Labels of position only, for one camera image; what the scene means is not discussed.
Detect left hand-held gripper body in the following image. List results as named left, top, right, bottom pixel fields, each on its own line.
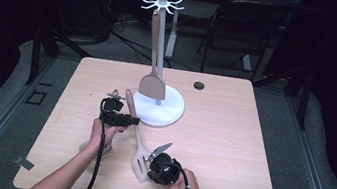
left=97, top=88, right=127, bottom=128

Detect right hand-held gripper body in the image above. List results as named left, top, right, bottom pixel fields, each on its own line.
left=143, top=139, right=186, bottom=188

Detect beige slotted spatula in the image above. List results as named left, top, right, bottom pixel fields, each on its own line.
left=111, top=88, right=171, bottom=187

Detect white utensil rack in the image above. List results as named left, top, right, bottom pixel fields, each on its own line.
left=122, top=0, right=202, bottom=132

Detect beige solid spatula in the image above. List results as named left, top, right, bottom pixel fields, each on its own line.
left=137, top=8, right=179, bottom=102

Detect beige perforated skimmer spoon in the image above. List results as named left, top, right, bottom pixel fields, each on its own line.
left=77, top=84, right=122, bottom=160

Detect person's left hand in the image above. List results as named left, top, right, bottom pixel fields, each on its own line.
left=87, top=117, right=129, bottom=156

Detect grey tape tab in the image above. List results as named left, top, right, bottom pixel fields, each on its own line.
left=12, top=155, right=36, bottom=172

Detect dark equipment with red light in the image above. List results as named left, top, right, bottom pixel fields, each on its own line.
left=62, top=0, right=118, bottom=43

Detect white table foot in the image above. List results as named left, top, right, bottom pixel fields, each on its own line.
left=240, top=53, right=255, bottom=73

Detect black folding chair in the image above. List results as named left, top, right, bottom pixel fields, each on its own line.
left=193, top=0, right=289, bottom=86

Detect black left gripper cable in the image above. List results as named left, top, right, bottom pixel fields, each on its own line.
left=84, top=97, right=113, bottom=189

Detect black floor cables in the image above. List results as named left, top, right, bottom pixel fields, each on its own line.
left=106, top=12, right=201, bottom=73

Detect round table cable hole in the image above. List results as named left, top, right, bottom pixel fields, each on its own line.
left=192, top=80, right=207, bottom=92

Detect white table leg post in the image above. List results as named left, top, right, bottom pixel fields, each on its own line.
left=163, top=0, right=185, bottom=61

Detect black metal frame stand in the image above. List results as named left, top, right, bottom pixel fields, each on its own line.
left=246, top=53, right=317, bottom=131
left=24, top=20, right=97, bottom=95

